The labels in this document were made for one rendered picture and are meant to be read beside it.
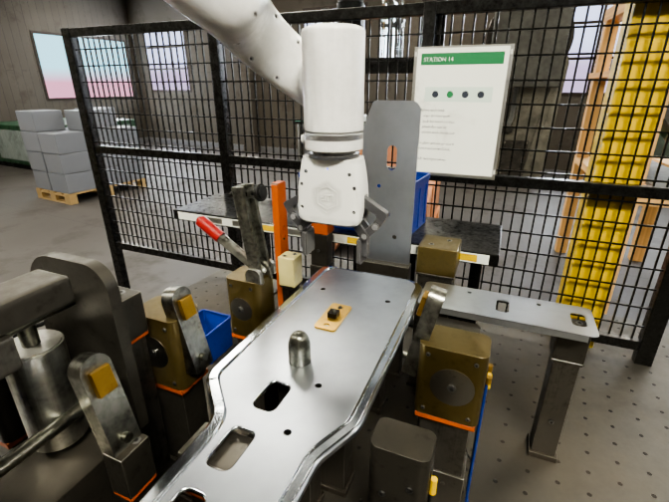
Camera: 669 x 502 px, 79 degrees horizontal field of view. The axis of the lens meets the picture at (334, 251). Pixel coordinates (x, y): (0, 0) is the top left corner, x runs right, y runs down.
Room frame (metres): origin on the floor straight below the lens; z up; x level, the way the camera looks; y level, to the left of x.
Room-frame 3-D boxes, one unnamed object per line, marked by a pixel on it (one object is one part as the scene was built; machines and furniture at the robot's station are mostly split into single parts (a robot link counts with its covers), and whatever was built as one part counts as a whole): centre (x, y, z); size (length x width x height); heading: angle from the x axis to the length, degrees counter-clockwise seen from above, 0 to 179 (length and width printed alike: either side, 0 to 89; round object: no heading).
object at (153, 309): (0.51, 0.26, 0.88); 0.11 x 0.07 x 0.37; 67
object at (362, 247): (0.57, -0.05, 1.15); 0.03 x 0.03 x 0.07; 67
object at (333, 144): (0.60, 0.00, 1.29); 0.09 x 0.08 x 0.03; 67
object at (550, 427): (0.59, -0.41, 0.84); 0.05 x 0.05 x 0.29; 67
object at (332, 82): (0.60, 0.00, 1.37); 0.09 x 0.08 x 0.13; 17
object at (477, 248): (1.07, 0.02, 1.02); 0.90 x 0.22 x 0.03; 67
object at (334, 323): (0.60, 0.00, 1.01); 0.08 x 0.04 x 0.01; 157
